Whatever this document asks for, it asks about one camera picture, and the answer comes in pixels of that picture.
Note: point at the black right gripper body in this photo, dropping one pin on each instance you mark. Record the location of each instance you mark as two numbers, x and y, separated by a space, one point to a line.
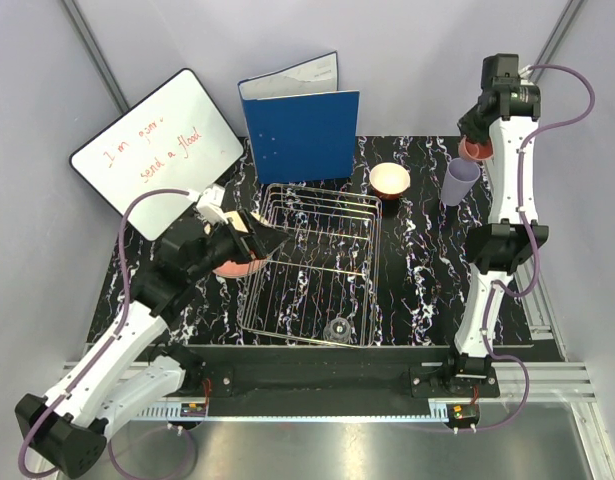
472 126

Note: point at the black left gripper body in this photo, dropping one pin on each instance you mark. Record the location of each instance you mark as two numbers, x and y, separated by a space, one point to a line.
223 246

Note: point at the cream and pink plate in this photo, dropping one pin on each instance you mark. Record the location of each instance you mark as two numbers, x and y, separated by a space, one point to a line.
230 269

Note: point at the pink cup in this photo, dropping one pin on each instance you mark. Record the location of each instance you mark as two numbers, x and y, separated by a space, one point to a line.
475 152

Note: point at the wire dish rack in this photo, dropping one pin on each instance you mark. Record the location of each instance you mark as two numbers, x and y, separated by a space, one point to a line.
328 268

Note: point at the lilac cup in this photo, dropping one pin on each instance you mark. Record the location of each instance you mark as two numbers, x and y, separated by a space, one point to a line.
459 179

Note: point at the clear glass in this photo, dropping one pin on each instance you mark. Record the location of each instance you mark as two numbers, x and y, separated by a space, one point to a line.
338 331

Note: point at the red bowl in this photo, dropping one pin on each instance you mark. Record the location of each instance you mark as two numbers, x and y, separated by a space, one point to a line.
389 181

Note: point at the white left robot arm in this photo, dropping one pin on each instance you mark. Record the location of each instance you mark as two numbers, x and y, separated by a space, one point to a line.
71 424

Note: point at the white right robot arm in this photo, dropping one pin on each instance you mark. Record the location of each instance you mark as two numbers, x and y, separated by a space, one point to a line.
511 236

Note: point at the whiteboard with red writing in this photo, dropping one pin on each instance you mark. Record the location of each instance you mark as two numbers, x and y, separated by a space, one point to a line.
175 138

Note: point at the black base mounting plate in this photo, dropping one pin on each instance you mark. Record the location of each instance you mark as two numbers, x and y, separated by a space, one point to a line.
320 383

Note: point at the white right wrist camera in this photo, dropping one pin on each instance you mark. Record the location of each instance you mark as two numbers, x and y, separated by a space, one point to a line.
525 72

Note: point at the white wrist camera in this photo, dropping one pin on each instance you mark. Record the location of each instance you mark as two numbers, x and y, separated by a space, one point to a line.
525 72
209 204

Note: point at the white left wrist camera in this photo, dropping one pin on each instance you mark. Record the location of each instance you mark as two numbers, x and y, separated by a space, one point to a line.
209 204

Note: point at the blue ring binder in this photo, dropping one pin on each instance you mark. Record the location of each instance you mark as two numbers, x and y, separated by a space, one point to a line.
301 125

